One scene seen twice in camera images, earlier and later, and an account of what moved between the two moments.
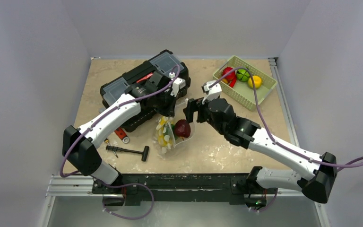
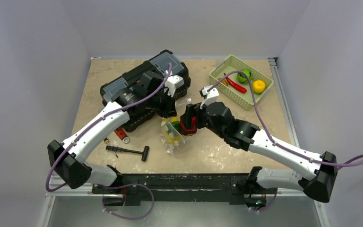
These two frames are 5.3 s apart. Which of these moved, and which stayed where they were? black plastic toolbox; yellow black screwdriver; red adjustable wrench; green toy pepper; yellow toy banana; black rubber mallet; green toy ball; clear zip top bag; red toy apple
Moved: red toy apple; clear zip top bag; yellow toy banana; green toy pepper
Stayed: black rubber mallet; red adjustable wrench; black plastic toolbox; green toy ball; yellow black screwdriver
